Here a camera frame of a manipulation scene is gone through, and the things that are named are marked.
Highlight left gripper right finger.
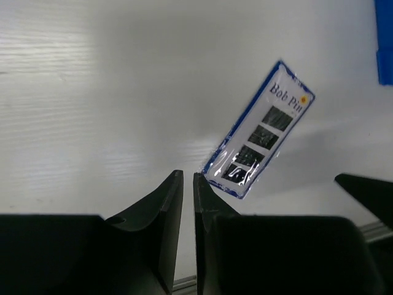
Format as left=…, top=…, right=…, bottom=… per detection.
left=193, top=173, right=392, bottom=294

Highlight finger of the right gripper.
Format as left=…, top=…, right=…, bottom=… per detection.
left=335, top=173, right=392, bottom=230

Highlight blue plastic organizer bin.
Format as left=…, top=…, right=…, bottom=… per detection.
left=375, top=0, right=393, bottom=85

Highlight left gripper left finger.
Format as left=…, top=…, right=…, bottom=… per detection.
left=1, top=170, right=184, bottom=294

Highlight clear sheet black swatches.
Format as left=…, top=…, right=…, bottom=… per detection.
left=202, top=60, right=316, bottom=199

